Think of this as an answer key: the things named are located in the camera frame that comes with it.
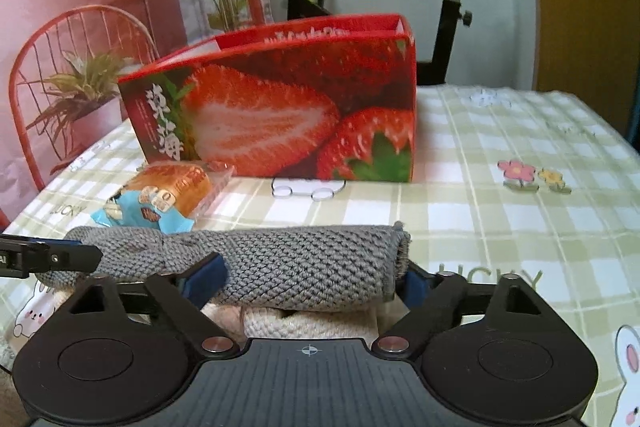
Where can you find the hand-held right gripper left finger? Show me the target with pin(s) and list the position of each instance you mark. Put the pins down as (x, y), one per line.
(206, 276)

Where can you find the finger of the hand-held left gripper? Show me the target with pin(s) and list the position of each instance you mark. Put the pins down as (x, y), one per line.
(70, 257)

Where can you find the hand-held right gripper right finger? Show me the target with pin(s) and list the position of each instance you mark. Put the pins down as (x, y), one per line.
(413, 283)

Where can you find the grey knit cloth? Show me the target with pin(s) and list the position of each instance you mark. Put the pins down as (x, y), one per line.
(310, 262)

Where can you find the red strawberry print box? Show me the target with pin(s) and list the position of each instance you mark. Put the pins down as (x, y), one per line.
(280, 107)

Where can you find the blue snack packet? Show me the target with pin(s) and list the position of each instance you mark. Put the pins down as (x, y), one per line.
(145, 212)

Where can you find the bread in clear wrapper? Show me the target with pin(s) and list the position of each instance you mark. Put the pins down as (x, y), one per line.
(175, 187)

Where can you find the cream knit cloth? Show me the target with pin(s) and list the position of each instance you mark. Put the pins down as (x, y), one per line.
(320, 324)

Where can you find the black exercise bike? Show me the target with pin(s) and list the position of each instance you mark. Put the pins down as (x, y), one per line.
(450, 7)

